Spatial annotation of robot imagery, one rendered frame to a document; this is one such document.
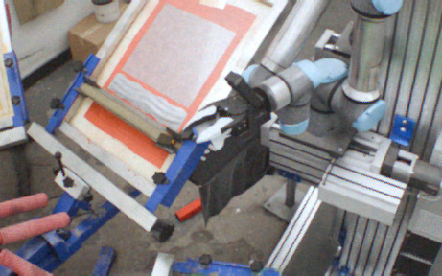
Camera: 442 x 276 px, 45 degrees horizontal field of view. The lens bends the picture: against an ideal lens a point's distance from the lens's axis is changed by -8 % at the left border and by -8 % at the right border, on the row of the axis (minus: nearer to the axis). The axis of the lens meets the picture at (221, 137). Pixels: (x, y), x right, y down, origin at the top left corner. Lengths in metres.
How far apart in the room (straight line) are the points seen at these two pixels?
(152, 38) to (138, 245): 1.38
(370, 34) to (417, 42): 0.28
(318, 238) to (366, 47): 1.51
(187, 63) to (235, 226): 1.38
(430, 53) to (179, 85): 0.84
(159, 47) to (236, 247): 1.37
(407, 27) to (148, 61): 0.92
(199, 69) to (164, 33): 0.23
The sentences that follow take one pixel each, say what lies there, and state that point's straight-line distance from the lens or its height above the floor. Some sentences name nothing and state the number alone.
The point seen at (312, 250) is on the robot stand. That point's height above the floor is 0.21.
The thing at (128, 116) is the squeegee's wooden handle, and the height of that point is 1.30.
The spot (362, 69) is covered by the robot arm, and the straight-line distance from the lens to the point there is 1.54.
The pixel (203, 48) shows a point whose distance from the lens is 1.95.
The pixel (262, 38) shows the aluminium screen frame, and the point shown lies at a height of 1.47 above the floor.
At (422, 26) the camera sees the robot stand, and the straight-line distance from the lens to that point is 1.68.
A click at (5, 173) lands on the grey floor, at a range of 3.71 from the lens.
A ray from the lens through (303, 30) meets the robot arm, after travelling 1.47.
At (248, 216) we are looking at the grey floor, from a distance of 3.16.
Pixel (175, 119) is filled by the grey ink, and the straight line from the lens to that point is 1.88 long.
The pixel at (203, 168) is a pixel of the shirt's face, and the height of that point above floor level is 0.95.
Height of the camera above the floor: 2.55
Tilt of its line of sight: 46 degrees down
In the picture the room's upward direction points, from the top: 4 degrees counter-clockwise
